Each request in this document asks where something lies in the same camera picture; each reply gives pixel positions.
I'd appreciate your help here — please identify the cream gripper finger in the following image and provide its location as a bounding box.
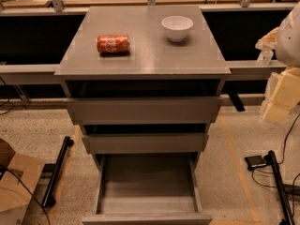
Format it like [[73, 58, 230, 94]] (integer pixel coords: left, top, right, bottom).
[[255, 27, 278, 51], [262, 67, 300, 124]]

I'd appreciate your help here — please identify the red coke can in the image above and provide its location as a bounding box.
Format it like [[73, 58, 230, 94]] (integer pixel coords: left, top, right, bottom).
[[96, 35, 130, 53]]

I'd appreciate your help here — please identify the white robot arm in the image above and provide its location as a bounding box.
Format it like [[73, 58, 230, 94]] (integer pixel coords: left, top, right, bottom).
[[255, 3, 300, 126]]

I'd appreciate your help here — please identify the grey three-drawer cabinet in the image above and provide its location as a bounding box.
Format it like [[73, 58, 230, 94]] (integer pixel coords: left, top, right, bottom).
[[58, 6, 229, 225]]

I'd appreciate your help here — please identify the grey top drawer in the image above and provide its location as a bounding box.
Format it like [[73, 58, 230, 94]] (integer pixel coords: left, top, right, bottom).
[[67, 97, 221, 125]]

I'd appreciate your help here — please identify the grey open bottom drawer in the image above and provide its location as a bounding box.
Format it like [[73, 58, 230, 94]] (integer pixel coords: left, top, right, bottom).
[[82, 154, 212, 225]]

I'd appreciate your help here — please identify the grey middle drawer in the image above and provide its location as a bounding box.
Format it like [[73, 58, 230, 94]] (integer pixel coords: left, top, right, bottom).
[[82, 133, 208, 154]]

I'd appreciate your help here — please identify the black bar right floor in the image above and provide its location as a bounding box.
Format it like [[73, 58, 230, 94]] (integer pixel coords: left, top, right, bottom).
[[265, 150, 295, 225]]

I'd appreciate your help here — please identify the black bar floor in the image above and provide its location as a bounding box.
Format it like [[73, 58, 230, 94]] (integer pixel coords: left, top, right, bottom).
[[265, 150, 295, 225], [42, 136, 74, 208]]

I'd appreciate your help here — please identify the small black floor box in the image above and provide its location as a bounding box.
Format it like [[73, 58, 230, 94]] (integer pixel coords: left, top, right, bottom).
[[245, 156, 267, 171]]

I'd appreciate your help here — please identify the white ceramic bowl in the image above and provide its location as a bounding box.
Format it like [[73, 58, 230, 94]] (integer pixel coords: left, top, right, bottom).
[[161, 16, 193, 41]]

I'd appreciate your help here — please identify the black bar left floor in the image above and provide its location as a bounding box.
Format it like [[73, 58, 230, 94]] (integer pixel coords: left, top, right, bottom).
[[42, 136, 74, 208]]

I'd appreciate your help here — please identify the brown cardboard box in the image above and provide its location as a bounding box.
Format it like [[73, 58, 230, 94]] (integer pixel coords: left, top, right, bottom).
[[0, 139, 45, 225]]

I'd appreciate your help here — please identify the black cable right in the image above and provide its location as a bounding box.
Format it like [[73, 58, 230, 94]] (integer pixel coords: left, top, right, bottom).
[[251, 112, 300, 189]]

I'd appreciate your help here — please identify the black cable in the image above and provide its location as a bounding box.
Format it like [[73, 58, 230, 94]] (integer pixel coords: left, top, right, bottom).
[[0, 162, 52, 225], [251, 112, 300, 189]]

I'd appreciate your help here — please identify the grey metal rail frame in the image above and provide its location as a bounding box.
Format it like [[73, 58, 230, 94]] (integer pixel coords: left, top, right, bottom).
[[1, 4, 293, 84]]

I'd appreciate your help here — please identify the black cable left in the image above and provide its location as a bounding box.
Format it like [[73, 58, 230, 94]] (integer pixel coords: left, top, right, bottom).
[[0, 162, 52, 225]]

